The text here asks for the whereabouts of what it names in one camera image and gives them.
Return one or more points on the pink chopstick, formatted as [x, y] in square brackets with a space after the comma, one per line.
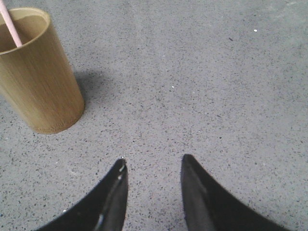
[9, 23]

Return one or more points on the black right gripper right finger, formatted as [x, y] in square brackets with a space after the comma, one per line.
[209, 207]

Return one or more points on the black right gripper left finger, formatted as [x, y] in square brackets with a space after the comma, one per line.
[102, 209]

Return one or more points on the bamboo cylinder holder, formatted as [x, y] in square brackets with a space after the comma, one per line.
[36, 78]

